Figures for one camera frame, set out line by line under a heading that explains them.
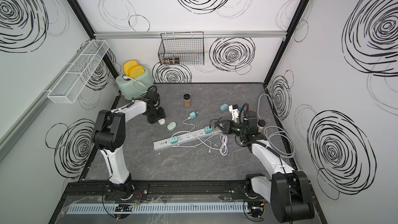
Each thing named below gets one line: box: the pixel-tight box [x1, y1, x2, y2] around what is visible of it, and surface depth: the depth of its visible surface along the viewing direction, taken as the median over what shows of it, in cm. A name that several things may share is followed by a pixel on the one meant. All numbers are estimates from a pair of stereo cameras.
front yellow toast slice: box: [128, 64, 146, 79], surface depth 102 cm
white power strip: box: [153, 127, 223, 152], surface depth 90 cm
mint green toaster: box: [115, 70, 154, 101], surface depth 104 cm
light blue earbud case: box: [220, 103, 229, 112], surface depth 106 cm
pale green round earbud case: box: [166, 121, 177, 132], surface depth 98 cm
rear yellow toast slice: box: [128, 64, 143, 79], surface depth 102 cm
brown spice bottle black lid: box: [183, 93, 191, 109], surface depth 103 cm
